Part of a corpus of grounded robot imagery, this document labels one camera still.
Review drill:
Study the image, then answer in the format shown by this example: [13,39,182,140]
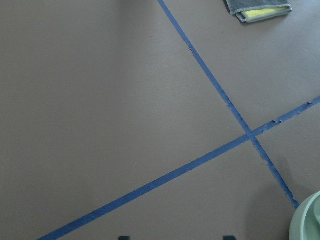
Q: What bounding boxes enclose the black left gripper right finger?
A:
[223,235,234,240]

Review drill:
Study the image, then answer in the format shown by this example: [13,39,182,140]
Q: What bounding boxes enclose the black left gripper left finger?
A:
[118,236,130,240]

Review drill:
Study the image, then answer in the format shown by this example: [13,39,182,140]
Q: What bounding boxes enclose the light green bowl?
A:
[289,191,320,240]

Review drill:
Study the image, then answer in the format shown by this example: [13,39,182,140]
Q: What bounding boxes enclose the grey yellow folded cloth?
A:
[225,0,292,24]

